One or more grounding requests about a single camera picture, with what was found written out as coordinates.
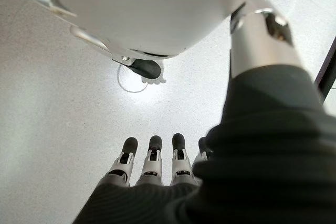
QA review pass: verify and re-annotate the thin white cable loop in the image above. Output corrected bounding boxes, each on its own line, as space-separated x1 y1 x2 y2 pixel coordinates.
117 63 149 93

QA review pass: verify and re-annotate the robot right hand dark palm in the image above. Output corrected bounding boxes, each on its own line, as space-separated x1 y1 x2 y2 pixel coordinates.
72 0 336 224

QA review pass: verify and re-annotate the dark furniture edge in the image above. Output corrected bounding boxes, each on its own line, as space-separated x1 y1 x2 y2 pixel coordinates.
314 36 336 102

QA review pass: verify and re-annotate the black robot foot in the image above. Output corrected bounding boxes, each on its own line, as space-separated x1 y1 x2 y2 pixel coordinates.
130 58 167 86

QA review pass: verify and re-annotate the white robot body shell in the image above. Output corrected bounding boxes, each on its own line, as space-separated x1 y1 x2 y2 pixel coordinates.
20 0 272 65

